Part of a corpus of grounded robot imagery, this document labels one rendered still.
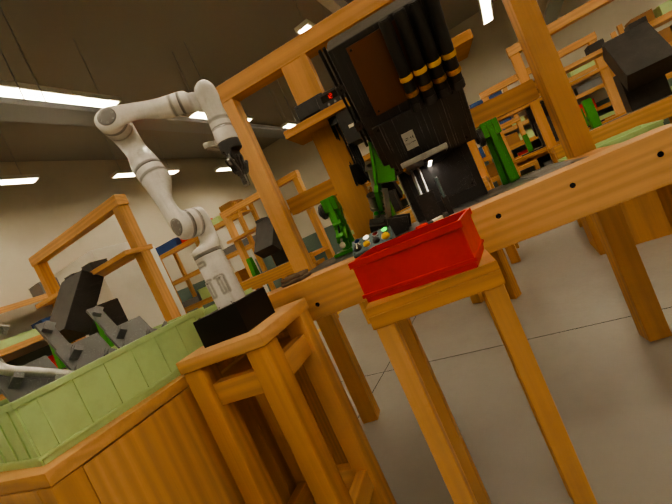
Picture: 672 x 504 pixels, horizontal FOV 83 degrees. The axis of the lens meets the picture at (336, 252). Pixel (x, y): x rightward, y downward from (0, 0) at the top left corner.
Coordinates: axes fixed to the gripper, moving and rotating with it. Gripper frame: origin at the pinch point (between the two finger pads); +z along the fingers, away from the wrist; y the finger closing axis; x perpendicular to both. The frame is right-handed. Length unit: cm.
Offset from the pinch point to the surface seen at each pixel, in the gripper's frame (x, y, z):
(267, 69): -6, 66, -58
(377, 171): -40, 29, 13
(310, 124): -17, 54, -21
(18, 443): 58, -57, 44
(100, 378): 47, -40, 39
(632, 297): -117, 64, 106
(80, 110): 234, 220, -186
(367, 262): -33, -24, 38
